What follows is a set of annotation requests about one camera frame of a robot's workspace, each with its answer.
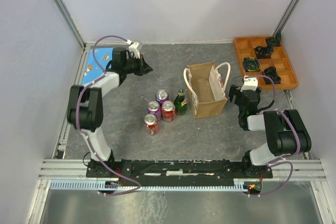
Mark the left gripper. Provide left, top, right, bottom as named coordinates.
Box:
left=123, top=54, right=153, bottom=77

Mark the purple soda can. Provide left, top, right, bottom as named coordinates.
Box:
left=147, top=101, right=162, bottom=120
left=155, top=89, right=170, bottom=104

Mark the red soda can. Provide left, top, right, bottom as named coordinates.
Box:
left=161, top=100, right=175, bottom=122

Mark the green glass bottle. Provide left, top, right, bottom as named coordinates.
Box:
left=174, top=89, right=188, bottom=115

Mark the silver top soda can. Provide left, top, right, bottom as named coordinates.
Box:
left=143, top=114, right=159, bottom=135

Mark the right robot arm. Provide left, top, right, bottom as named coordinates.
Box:
left=229, top=84, right=312, bottom=177

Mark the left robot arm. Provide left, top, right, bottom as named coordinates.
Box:
left=67, top=47, right=153, bottom=177

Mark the rolled blue yellow sock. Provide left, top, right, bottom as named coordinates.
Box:
left=243, top=57, right=260, bottom=72

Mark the rolled black sock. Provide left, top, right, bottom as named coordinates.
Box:
left=263, top=66, right=281, bottom=84

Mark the orange wooden divider tray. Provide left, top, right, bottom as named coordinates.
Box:
left=234, top=36, right=299, bottom=90

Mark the rolled dark sock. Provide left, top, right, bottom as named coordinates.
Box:
left=265, top=31, right=281, bottom=47
left=254, top=46, right=274, bottom=59

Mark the blue patterned cloth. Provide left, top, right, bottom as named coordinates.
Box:
left=81, top=47, right=113, bottom=85

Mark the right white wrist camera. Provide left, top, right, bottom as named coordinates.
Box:
left=240, top=76, right=258, bottom=92

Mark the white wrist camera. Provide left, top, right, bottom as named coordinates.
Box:
left=127, top=40, right=143, bottom=59
left=240, top=76, right=258, bottom=92

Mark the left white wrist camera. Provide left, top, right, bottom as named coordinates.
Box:
left=127, top=40, right=143, bottom=59

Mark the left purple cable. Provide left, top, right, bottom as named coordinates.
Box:
left=75, top=35, right=142, bottom=197

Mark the purple cable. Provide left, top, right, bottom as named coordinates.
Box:
left=251, top=74, right=302, bottom=198
left=75, top=35, right=142, bottom=197

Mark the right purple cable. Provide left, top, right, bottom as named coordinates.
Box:
left=251, top=74, right=302, bottom=198

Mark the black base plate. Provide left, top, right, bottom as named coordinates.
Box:
left=86, top=159, right=273, bottom=187

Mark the aluminium frame rail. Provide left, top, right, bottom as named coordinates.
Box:
left=38, top=159, right=326, bottom=181

